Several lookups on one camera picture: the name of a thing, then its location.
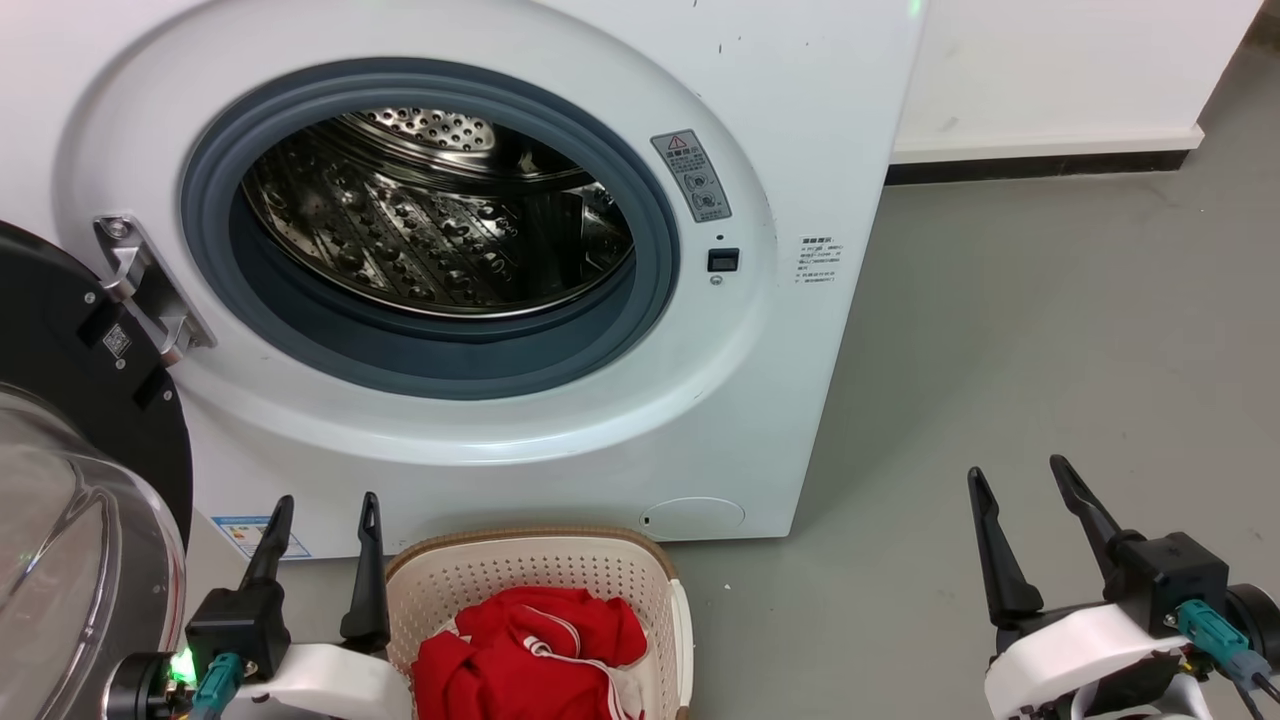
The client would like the teal right camera connector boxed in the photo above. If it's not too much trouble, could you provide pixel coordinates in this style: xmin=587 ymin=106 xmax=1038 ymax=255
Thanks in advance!
xmin=1175 ymin=598 xmax=1280 ymax=701

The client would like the cream perforated laundry basket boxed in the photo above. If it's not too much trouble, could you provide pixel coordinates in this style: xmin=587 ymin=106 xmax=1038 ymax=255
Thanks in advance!
xmin=385 ymin=527 xmax=694 ymax=720

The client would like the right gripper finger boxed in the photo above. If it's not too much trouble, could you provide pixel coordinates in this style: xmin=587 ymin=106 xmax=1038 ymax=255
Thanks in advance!
xmin=966 ymin=466 xmax=1047 ymax=632
xmin=1048 ymin=455 xmax=1125 ymax=581

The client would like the stainless steel washing machine drum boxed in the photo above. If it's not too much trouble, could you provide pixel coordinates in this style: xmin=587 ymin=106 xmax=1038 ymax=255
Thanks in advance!
xmin=242 ymin=107 xmax=636 ymax=319

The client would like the white front-load washing machine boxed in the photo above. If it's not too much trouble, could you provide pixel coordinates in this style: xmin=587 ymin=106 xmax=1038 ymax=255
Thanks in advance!
xmin=0 ymin=0 xmax=926 ymax=561

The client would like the grey rubber door gasket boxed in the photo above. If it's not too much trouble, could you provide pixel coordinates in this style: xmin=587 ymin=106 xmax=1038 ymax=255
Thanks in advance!
xmin=180 ymin=57 xmax=681 ymax=401

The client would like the grey warning sticker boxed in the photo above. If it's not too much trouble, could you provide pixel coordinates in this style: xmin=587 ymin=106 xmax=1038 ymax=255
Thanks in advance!
xmin=651 ymin=129 xmax=733 ymax=224

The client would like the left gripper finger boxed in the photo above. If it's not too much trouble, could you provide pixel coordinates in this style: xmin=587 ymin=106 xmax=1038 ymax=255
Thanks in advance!
xmin=238 ymin=494 xmax=296 ymax=591
xmin=339 ymin=491 xmax=392 ymax=656

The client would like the black wall baseboard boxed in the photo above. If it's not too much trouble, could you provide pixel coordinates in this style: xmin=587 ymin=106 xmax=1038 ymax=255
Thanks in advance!
xmin=885 ymin=149 xmax=1193 ymax=187

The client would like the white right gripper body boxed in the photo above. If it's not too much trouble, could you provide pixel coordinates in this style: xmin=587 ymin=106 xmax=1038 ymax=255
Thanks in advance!
xmin=984 ymin=602 xmax=1214 ymax=720

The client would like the red garment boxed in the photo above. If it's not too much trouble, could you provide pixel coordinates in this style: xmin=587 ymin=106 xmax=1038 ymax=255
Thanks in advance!
xmin=410 ymin=586 xmax=649 ymax=720

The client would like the teal camera connector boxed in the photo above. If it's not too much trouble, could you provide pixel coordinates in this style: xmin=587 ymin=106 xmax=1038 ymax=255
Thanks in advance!
xmin=189 ymin=652 xmax=247 ymax=720
xmin=1175 ymin=598 xmax=1280 ymax=701

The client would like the round filter cover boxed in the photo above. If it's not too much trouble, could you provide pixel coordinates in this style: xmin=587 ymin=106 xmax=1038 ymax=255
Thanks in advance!
xmin=640 ymin=497 xmax=746 ymax=539

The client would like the blue energy label sticker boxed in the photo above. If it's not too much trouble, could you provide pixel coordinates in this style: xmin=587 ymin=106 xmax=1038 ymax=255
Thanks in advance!
xmin=211 ymin=515 xmax=312 ymax=561

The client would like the black glass washer door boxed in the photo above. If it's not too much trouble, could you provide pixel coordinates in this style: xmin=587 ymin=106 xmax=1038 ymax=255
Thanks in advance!
xmin=0 ymin=220 xmax=194 ymax=720

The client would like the metal door hinge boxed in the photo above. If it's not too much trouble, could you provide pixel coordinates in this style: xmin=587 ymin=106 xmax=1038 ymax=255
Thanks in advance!
xmin=93 ymin=213 xmax=217 ymax=367

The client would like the small printed text sticker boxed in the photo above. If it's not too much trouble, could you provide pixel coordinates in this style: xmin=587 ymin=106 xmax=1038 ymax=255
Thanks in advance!
xmin=797 ymin=236 xmax=847 ymax=287

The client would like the teal left camera connector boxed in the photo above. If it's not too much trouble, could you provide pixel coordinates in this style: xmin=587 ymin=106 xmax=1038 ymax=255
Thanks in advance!
xmin=189 ymin=652 xmax=247 ymax=720

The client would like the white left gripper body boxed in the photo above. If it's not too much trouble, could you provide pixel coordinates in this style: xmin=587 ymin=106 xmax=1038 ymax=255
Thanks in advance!
xmin=225 ymin=644 xmax=412 ymax=720

